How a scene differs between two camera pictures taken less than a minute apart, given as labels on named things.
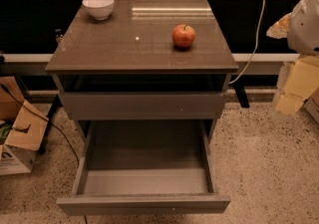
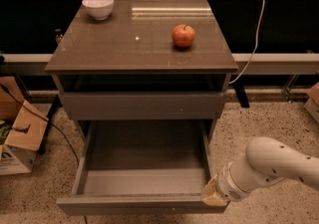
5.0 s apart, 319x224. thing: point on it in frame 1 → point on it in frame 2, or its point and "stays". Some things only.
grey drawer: [145, 167] stays
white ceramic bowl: [100, 6] stays
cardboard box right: [311, 104] stays
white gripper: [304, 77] → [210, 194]
